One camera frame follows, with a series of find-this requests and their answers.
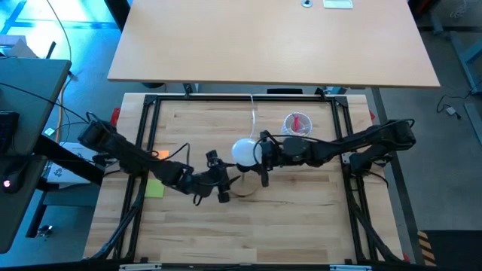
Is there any small metal bracket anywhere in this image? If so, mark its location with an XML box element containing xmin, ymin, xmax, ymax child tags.
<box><xmin>36</xmin><ymin>224</ymin><xmax>54</xmax><ymax>239</ymax></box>

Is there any black floor mat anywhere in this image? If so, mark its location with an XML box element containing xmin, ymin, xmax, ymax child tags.
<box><xmin>420</xmin><ymin>229</ymin><xmax>482</xmax><ymax>271</ymax></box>

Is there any large light wood desk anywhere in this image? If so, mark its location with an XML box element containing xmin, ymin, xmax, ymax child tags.
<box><xmin>107</xmin><ymin>0</ymin><xmax>441</xmax><ymax>89</ymax></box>

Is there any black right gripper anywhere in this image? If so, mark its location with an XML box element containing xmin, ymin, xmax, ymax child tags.
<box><xmin>249</xmin><ymin>129</ymin><xmax>300</xmax><ymax>188</ymax></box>

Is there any black aluminium table frame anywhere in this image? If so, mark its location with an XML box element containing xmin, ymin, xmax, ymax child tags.
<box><xmin>88</xmin><ymin>93</ymin><xmax>408</xmax><ymax>265</ymax></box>

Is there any white lattice cup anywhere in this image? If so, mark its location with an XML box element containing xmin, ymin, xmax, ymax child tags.
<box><xmin>282</xmin><ymin>111</ymin><xmax>314</xmax><ymax>138</ymax></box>

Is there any cardboard box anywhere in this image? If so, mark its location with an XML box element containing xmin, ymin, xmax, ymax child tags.
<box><xmin>0</xmin><ymin>34</ymin><xmax>39</xmax><ymax>59</ymax></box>

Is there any blue grey metal rack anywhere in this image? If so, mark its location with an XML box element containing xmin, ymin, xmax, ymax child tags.
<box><xmin>449</xmin><ymin>31</ymin><xmax>482</xmax><ymax>96</ymax></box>

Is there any white reflector lightbulb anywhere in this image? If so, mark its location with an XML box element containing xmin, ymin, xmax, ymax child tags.
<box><xmin>230</xmin><ymin>138</ymin><xmax>264</xmax><ymax>168</ymax></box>

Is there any black desk leg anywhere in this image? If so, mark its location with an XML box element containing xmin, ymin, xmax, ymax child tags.
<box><xmin>104</xmin><ymin>0</ymin><xmax>134</xmax><ymax>32</ymax></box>

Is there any clear lamp cord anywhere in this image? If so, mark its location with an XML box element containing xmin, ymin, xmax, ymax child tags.
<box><xmin>248</xmin><ymin>93</ymin><xmax>258</xmax><ymax>141</ymax></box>

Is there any white card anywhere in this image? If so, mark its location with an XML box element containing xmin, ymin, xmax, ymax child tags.
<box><xmin>322</xmin><ymin>0</ymin><xmax>354</xmax><ymax>10</ymax></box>

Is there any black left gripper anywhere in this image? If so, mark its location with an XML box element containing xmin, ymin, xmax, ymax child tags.
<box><xmin>186</xmin><ymin>149</ymin><xmax>242</xmax><ymax>206</ymax></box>

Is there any green sticky note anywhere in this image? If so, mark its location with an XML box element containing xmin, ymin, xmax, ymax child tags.
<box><xmin>144</xmin><ymin>178</ymin><xmax>167</xmax><ymax>199</ymax></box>

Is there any black computer mouse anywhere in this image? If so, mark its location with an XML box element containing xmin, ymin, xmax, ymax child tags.
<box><xmin>2</xmin><ymin>168</ymin><xmax>26</xmax><ymax>196</ymax></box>

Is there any wooden base lamp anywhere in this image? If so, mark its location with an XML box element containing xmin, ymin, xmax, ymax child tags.
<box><xmin>229</xmin><ymin>165</ymin><xmax>261</xmax><ymax>198</ymax></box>

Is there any white printed box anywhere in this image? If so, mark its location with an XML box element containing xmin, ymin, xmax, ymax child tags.
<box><xmin>46</xmin><ymin>142</ymin><xmax>103</xmax><ymax>185</ymax></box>

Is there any power adapter with cable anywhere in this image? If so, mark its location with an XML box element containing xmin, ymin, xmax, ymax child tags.
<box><xmin>435</xmin><ymin>90</ymin><xmax>482</xmax><ymax>120</ymax></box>

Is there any grey desk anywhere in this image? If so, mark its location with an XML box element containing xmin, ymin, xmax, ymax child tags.
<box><xmin>0</xmin><ymin>58</ymin><xmax>73</xmax><ymax>255</ymax></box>

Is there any black keyboard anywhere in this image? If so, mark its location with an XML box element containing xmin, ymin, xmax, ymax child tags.
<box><xmin>0</xmin><ymin>111</ymin><xmax>20</xmax><ymax>155</ymax></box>

